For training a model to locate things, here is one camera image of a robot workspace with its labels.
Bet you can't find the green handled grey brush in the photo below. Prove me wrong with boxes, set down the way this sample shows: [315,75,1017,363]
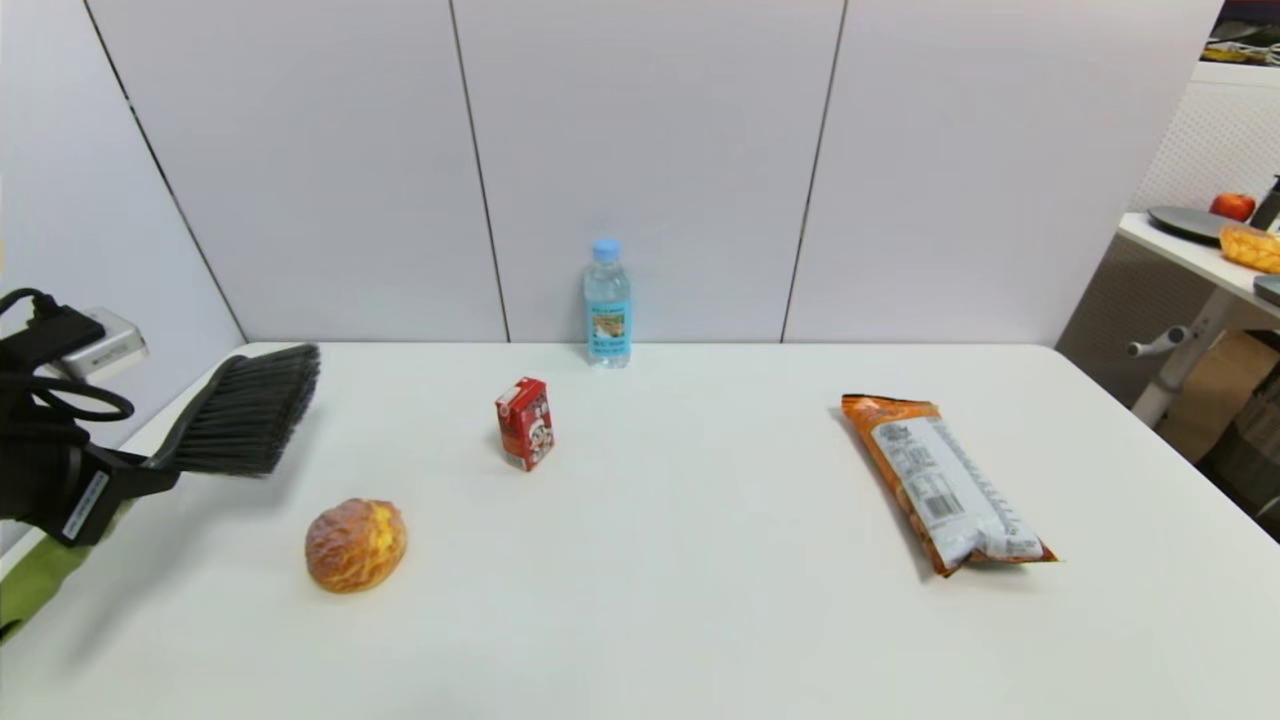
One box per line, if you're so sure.
[0,343,322,641]

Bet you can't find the golden cream puff bread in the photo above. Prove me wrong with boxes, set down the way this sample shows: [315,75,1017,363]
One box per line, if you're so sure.
[304,498,408,595]

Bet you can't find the red drink carton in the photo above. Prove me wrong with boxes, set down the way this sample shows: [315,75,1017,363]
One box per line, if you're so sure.
[494,376,556,473]

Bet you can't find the clear water bottle blue cap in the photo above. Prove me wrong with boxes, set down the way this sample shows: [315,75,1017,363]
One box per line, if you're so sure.
[584,237,633,369]

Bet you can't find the orange snack bag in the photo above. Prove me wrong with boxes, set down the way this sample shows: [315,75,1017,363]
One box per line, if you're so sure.
[840,393,1059,579]

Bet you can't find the white side table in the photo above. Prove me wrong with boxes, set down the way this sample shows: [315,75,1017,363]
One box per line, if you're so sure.
[1118,210,1280,426]

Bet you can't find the dark grey plate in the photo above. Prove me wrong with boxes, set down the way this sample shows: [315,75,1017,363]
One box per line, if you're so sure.
[1147,205,1236,241]

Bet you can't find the white perforated panel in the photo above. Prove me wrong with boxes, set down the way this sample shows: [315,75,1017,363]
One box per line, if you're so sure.
[1055,62,1280,381]

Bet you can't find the white table crank handle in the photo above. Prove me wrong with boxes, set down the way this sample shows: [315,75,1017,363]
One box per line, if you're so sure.
[1128,325,1196,358]

